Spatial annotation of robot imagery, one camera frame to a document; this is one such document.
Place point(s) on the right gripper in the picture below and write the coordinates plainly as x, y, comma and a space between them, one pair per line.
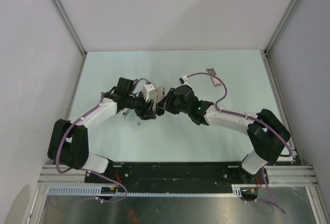
166, 104

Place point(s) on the left aluminium rail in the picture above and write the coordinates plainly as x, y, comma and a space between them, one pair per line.
50, 176

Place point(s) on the aluminium rail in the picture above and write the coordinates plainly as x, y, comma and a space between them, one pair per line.
291, 176
50, 176

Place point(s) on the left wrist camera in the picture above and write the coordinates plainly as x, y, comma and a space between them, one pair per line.
149, 92

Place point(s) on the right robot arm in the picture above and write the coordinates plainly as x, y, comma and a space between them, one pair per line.
267, 134

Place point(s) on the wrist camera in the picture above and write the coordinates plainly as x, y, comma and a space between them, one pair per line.
149, 92
184, 80

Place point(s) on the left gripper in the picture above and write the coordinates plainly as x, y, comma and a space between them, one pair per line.
146, 112

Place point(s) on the beige black stapler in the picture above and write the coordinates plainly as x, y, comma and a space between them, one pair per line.
159, 95

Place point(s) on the right aluminium frame post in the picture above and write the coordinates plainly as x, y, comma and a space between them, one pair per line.
289, 11

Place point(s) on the light blue white stapler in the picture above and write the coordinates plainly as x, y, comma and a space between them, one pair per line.
128, 114

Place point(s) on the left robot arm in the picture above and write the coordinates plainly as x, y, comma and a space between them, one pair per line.
69, 143

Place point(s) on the right aluminium rail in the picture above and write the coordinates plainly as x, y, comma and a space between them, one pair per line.
291, 176

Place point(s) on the left aluminium frame post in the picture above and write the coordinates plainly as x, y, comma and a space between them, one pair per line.
69, 26

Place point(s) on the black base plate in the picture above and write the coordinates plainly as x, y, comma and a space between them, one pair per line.
175, 177

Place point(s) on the slotted cable duct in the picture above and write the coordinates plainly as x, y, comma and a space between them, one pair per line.
107, 191

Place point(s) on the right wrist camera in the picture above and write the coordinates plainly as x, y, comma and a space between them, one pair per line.
184, 80

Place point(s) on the aluminium frame post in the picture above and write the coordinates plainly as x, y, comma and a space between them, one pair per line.
69, 26
289, 11

